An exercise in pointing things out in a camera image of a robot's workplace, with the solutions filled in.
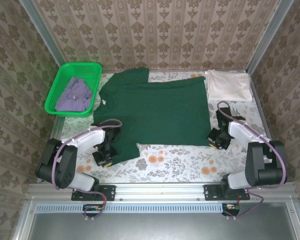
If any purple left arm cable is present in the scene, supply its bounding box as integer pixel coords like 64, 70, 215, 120
51, 118, 123, 222

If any slotted white cable duct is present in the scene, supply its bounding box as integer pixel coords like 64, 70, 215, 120
35, 202, 241, 214

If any floral patterned tablecloth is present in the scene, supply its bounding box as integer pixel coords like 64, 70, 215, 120
49, 70, 283, 185

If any aluminium frame post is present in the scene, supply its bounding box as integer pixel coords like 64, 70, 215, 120
18, 0, 66, 69
245, 0, 296, 75

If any green plastic basket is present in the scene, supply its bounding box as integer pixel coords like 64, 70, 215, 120
44, 61, 103, 118

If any aluminium mounting rail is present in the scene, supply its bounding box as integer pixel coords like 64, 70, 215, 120
26, 182, 295, 201

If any dark green t-shirt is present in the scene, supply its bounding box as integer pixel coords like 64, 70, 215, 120
91, 67, 213, 165

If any white folded t-shirt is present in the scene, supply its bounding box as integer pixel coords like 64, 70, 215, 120
204, 69, 254, 103

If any grey metal front panel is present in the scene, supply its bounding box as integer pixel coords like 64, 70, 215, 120
13, 201, 300, 240

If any small wired circuit board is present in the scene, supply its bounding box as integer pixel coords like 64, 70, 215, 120
221, 202, 242, 217
82, 203, 107, 218

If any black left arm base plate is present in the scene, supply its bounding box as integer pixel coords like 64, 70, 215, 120
70, 184, 117, 202

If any purple crumpled t-shirt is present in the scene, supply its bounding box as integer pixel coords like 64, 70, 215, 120
54, 76, 94, 112

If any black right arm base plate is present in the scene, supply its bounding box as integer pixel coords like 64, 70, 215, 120
203, 184, 251, 202

